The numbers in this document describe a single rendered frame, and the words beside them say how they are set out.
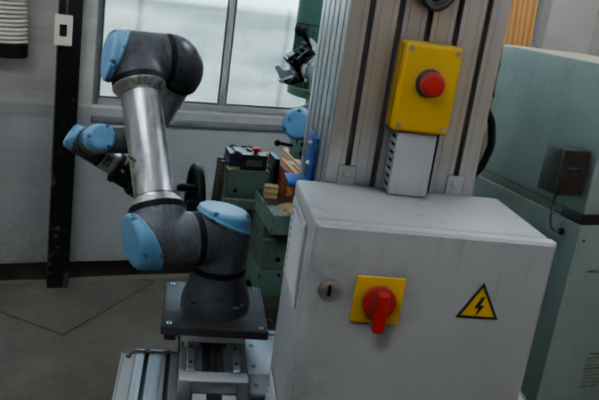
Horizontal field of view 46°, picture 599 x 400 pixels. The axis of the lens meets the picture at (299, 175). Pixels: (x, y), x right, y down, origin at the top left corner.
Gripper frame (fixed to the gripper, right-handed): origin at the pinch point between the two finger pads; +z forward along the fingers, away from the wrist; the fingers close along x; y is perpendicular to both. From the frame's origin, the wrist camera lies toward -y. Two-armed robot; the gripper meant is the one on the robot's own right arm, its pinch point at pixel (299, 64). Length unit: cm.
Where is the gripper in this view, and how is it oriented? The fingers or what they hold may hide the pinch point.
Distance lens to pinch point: 203.3
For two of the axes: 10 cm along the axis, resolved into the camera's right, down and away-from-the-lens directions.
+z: -2.6, -2.9, 9.2
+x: -7.8, 6.3, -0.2
